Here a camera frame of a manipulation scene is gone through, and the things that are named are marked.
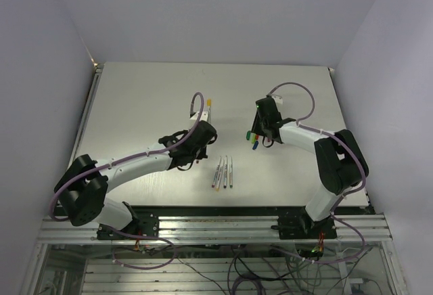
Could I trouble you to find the yellow marker pen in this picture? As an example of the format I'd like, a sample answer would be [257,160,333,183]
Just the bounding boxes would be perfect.
[206,99,212,124]

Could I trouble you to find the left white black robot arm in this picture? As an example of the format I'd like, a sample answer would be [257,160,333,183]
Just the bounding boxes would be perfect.
[54,120,217,239]

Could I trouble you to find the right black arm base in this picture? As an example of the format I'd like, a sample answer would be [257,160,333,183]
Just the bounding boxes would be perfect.
[271,214,337,240]

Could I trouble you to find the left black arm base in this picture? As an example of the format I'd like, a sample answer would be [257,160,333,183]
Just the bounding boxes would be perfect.
[97,212,160,241]

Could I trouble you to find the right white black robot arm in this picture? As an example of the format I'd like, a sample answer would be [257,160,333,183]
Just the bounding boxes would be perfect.
[252,95,369,238]

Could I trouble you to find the magenta marker pen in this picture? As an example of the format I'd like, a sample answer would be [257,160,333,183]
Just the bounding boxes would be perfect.
[211,156,222,188]

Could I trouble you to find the light green marker pen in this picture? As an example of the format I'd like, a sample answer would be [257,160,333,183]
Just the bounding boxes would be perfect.
[215,158,225,191]

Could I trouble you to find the blue marker pen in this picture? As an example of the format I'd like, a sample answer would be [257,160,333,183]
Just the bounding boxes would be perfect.
[223,155,228,189]

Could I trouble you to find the dark green marker pen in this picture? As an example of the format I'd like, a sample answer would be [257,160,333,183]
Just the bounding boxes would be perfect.
[229,156,233,189]

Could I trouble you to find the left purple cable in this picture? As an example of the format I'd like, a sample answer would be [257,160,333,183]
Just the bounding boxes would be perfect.
[49,91,208,222]

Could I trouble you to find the purple cable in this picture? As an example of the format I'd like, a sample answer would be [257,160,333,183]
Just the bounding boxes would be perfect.
[49,91,208,222]
[267,82,370,265]

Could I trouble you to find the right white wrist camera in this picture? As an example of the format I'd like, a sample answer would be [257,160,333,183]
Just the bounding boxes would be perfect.
[270,94,283,106]

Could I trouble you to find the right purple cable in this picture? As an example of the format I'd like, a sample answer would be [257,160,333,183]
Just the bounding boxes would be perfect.
[267,82,370,265]

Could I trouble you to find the aluminium extrusion frame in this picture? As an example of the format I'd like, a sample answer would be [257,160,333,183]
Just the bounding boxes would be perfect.
[20,64,410,295]

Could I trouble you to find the loose cables under frame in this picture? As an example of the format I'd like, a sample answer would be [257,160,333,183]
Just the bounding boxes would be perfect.
[111,235,359,295]

